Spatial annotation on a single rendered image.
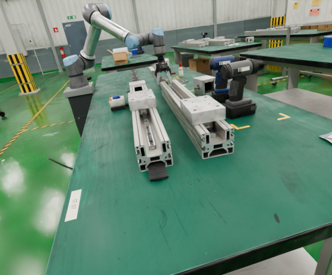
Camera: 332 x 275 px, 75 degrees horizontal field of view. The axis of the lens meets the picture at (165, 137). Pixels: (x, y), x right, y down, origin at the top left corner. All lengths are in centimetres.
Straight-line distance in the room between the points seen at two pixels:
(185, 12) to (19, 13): 774
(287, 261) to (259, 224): 68
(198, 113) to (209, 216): 32
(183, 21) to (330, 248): 1254
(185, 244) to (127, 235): 12
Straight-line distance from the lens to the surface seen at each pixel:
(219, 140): 67
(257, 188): 57
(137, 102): 89
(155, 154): 63
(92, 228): 53
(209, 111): 68
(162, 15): 1268
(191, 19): 1310
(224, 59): 110
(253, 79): 309
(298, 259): 117
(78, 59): 190
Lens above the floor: 114
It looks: 26 degrees down
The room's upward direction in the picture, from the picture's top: 8 degrees counter-clockwise
